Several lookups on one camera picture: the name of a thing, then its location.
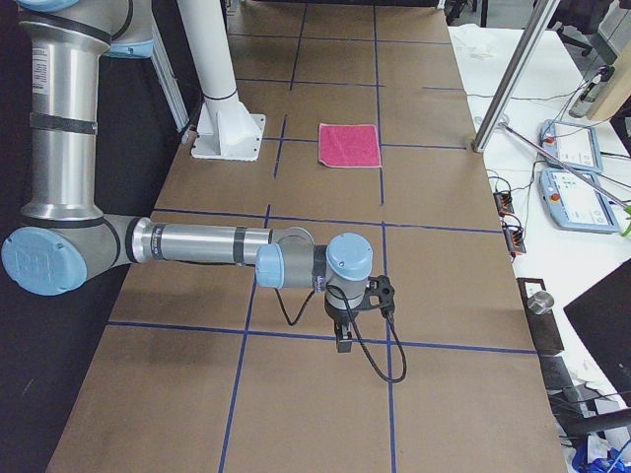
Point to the upper blue teach pendant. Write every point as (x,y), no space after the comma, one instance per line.
(571,143)

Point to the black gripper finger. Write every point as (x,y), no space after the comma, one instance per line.
(344,338)

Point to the silver metal cylinder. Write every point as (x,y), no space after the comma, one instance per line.
(540,303)

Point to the orange black connector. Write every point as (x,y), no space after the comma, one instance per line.
(504,202)
(514,238)

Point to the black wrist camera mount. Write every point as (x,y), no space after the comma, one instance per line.
(380,294)

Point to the aluminium frame post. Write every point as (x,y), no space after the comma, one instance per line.
(535,27)

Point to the long metal reacher grabber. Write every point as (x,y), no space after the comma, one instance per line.
(589,177)

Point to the blue teach pendant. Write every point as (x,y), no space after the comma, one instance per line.
(571,143)
(575,206)

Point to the upper orange black connector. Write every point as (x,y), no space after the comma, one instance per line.
(504,202)

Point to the pink towel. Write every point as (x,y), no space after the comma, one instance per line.
(349,146)

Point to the lower blue teach pendant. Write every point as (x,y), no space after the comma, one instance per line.
(575,206)

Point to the white pedestal column base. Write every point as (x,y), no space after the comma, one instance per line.
(226,130)

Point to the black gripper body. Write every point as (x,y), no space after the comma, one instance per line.
(336,313)

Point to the lower orange black connector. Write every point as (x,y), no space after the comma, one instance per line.
(514,238)

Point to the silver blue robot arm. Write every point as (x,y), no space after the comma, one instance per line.
(66,239)

